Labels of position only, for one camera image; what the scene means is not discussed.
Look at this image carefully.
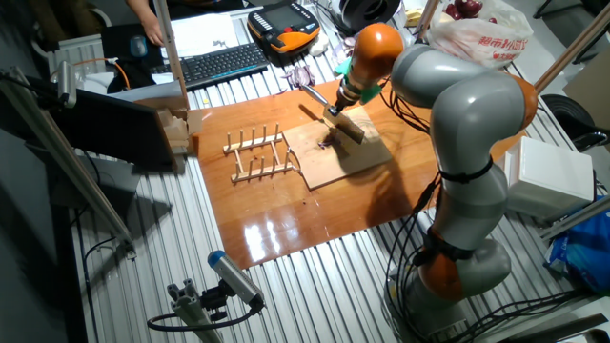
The clear plastic bag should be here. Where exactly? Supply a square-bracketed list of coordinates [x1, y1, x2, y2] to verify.
[330, 32, 359, 66]

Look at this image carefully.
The orange black teach pendant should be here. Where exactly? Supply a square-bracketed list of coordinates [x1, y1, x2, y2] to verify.
[246, 0, 322, 63]

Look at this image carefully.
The person's bare hand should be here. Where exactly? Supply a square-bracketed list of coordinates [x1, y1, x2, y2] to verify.
[140, 10, 166, 48]

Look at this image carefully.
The grey computer mouse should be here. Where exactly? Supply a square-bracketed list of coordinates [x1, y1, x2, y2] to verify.
[129, 34, 150, 60]

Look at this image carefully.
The black camera cable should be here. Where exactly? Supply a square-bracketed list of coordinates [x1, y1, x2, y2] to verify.
[146, 301, 261, 333]

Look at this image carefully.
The aluminium frame post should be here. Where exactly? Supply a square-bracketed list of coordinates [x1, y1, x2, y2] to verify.
[538, 194, 610, 242]
[416, 0, 441, 45]
[533, 3, 610, 94]
[152, 0, 190, 104]

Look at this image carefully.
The white shopping bag red print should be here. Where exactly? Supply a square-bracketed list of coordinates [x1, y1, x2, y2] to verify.
[425, 0, 535, 71]

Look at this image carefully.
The white plastic drawer box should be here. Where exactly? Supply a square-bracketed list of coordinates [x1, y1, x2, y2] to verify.
[491, 135, 598, 222]

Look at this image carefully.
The black mouse mat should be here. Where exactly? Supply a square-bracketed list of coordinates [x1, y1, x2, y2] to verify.
[100, 22, 166, 94]

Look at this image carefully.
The long aluminium frame profile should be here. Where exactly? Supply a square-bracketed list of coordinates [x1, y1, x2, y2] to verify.
[0, 66, 137, 261]

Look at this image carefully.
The blue plastic bag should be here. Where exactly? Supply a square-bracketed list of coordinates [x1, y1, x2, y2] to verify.
[542, 196, 610, 294]

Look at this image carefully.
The black computer keyboard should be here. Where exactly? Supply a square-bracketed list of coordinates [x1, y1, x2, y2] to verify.
[151, 42, 272, 93]

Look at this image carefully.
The black flat monitor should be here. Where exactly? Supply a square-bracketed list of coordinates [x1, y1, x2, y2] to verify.
[47, 87, 178, 174]

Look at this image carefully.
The steel cleaver knife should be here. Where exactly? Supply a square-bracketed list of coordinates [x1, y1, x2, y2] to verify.
[298, 84, 367, 146]

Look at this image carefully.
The silver stick camera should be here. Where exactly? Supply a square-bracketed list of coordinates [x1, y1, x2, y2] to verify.
[56, 59, 79, 110]

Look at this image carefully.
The black chair seat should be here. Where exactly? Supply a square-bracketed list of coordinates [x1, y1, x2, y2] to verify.
[539, 92, 610, 154]

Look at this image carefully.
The white garlic bulb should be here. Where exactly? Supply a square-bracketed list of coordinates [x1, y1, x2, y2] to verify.
[308, 32, 332, 58]

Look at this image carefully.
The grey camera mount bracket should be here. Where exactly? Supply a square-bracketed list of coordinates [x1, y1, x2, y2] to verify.
[166, 277, 231, 343]

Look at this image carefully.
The silver camera with blue end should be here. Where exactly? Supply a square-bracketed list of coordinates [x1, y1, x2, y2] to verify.
[206, 249, 267, 309]

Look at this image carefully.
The wooden peg dish rack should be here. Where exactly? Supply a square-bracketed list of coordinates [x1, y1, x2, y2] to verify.
[222, 122, 298, 185]

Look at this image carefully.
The green gripper mount plate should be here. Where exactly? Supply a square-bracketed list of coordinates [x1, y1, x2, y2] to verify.
[334, 57, 384, 107]

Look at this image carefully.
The wooden cutting board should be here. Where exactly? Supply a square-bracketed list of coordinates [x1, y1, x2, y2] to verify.
[281, 105, 395, 192]

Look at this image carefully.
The orange cable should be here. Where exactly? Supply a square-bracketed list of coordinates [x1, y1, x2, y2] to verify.
[71, 56, 132, 92]

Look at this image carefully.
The white paper sheet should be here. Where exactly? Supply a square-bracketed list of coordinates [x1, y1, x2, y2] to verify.
[168, 12, 241, 60]

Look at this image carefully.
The person's forearm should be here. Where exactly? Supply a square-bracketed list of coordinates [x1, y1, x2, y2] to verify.
[124, 0, 156, 21]

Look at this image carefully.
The black filament spool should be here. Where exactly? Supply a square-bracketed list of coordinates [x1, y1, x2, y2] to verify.
[338, 0, 403, 34]

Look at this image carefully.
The red onion peel pile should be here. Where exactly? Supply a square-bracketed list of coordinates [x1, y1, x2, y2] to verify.
[280, 63, 317, 92]

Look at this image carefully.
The yellow white small box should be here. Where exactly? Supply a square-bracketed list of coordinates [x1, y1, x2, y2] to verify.
[403, 8, 427, 29]

